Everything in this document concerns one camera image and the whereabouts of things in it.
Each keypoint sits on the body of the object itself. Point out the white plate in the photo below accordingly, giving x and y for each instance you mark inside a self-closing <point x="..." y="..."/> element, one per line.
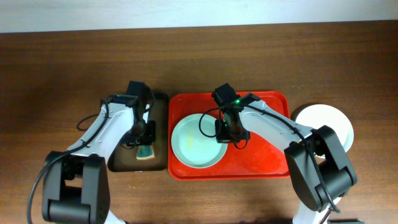
<point x="318" y="115"/>

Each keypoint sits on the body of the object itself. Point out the black rectangular tray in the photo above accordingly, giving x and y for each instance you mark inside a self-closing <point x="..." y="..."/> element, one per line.
<point x="124" y="158"/>

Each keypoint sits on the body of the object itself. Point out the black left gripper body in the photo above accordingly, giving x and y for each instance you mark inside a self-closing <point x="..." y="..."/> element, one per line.
<point x="146" y="137"/>

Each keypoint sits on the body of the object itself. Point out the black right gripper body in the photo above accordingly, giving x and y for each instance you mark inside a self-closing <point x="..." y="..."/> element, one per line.
<point x="232" y="137"/>

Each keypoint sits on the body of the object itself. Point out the green and yellow sponge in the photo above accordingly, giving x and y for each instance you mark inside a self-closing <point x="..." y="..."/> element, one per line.
<point x="145" y="152"/>

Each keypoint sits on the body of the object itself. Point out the light green plate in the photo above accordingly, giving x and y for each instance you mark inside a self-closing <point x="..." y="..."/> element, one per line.
<point x="193" y="143"/>

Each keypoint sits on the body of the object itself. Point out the red plastic tray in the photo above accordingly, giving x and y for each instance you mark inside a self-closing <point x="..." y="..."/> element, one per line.
<point x="258" y="160"/>

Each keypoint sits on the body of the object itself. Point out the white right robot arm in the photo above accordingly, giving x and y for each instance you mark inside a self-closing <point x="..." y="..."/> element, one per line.
<point x="319" y="168"/>

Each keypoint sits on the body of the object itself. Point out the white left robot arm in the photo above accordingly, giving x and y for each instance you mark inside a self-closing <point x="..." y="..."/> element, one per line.
<point x="76" y="188"/>

